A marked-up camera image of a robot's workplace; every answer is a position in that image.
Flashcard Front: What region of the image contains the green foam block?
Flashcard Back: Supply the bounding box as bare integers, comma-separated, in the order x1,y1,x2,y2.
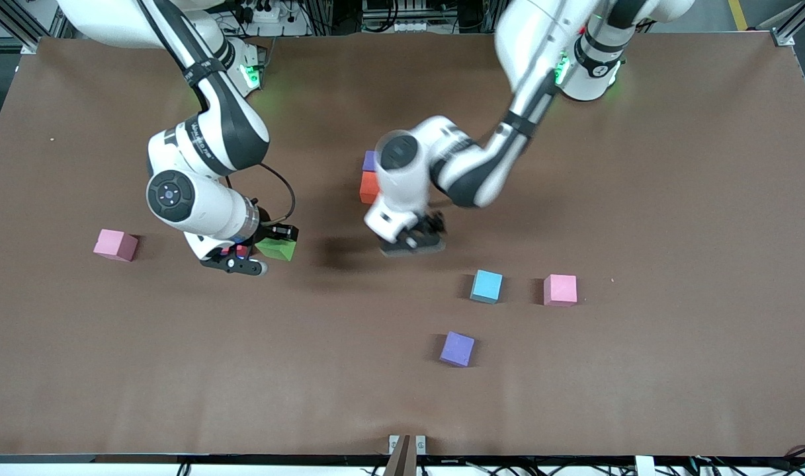
255,238,296,262

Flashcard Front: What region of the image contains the blue foam block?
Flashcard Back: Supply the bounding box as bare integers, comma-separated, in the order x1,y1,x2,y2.
470,269,503,305

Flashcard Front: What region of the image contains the pink foam block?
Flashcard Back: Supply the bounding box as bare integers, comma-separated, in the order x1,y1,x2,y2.
543,274,578,307
93,229,139,262

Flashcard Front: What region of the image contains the white equipment rack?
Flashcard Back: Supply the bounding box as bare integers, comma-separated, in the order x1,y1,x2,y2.
361,0,457,34

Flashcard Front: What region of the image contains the white power strip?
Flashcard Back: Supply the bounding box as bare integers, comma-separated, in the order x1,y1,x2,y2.
242,3,298,24

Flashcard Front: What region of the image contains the brown table cover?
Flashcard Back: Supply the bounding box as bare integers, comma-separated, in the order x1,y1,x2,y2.
0,30,805,458

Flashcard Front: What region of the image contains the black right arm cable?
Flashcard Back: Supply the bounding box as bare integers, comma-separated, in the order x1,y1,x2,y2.
259,163,296,223

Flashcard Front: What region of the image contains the metal clamp bracket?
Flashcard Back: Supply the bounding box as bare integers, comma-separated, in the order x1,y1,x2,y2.
389,434,427,457

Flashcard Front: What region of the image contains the aluminium frame profile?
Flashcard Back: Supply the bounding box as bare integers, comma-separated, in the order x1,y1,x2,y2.
769,0,805,48
0,0,65,55

